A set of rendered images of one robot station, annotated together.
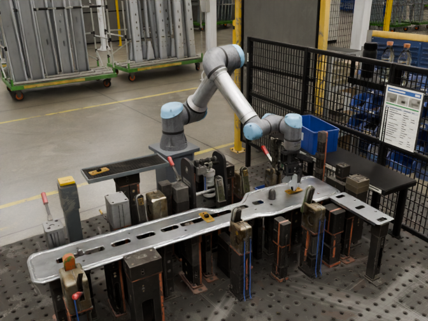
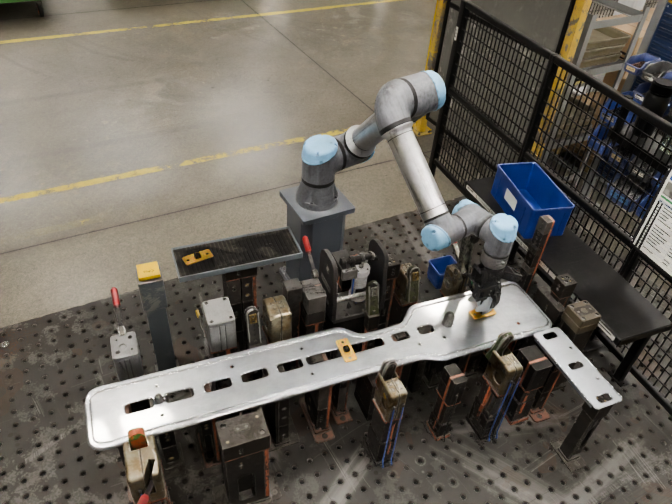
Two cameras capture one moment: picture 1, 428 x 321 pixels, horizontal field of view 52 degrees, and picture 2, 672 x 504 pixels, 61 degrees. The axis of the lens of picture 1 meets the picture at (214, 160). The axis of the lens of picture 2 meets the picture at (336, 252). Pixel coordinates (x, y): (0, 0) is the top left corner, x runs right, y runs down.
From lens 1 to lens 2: 0.63 m
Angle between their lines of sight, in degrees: 18
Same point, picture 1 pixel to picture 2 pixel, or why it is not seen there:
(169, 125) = (313, 174)
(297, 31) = not seen: outside the picture
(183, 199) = (317, 309)
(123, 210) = (227, 331)
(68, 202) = (150, 300)
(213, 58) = (392, 104)
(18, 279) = (83, 374)
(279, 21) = not seen: outside the picture
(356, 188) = (578, 328)
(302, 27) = not seen: outside the picture
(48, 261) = (114, 407)
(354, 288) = (538, 470)
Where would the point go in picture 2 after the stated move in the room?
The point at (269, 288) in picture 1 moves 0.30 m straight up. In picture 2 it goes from (420, 449) to (437, 391)
